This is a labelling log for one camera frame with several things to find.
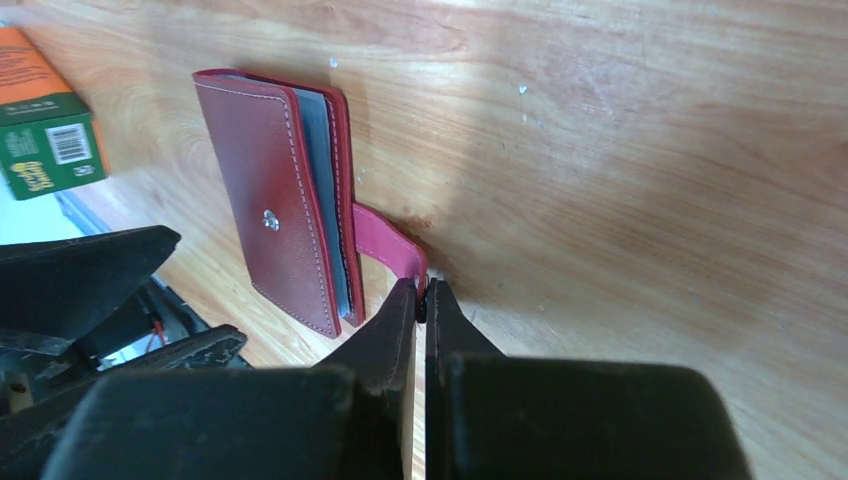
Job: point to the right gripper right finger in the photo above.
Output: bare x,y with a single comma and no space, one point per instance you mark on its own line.
493,416

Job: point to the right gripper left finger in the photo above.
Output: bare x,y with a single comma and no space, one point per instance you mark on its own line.
347,417

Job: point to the red leather card holder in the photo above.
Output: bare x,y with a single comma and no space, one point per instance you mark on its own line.
285,153

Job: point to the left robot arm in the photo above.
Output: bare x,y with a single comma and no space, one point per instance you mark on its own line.
65,306

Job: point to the orange green small box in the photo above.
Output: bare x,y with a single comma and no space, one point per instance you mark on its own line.
50,140

